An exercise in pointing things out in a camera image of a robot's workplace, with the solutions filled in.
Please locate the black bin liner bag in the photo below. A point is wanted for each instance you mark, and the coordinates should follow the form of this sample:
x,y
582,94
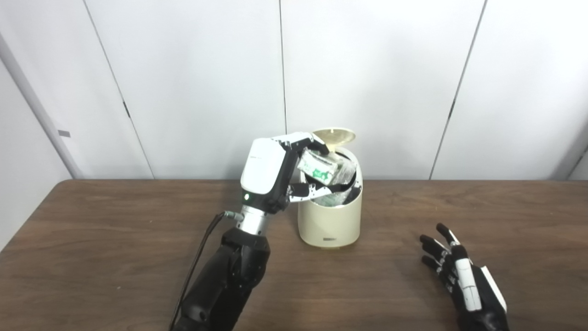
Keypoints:
x,y
342,197

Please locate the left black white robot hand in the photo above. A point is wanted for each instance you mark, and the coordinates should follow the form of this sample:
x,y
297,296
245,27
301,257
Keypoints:
x,y
262,170

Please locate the white green milk carton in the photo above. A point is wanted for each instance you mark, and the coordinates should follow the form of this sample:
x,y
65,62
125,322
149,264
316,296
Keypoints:
x,y
317,168

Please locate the cream-colored bin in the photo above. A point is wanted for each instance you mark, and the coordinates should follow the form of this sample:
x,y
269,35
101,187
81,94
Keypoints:
x,y
328,223

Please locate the cream round bin lid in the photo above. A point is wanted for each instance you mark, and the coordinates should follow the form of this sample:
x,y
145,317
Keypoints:
x,y
337,136

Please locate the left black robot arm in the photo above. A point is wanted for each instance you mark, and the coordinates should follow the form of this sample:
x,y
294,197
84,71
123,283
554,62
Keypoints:
x,y
229,280

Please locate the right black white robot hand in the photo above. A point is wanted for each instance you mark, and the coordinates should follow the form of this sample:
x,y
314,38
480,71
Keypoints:
x,y
473,289

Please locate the small grey wall label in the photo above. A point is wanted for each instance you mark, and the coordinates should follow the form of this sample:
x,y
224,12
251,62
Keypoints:
x,y
64,134

